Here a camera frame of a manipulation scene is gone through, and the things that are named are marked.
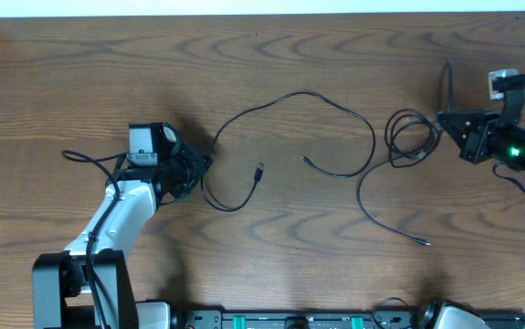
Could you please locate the black USB cable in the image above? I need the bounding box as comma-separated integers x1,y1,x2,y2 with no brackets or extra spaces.
356,61,454,248
200,90,377,213

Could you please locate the left camera black cable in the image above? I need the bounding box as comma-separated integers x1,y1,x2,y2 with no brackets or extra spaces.
60,149,129,329

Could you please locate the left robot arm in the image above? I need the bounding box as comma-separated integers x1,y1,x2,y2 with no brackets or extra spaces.
32,122,211,328

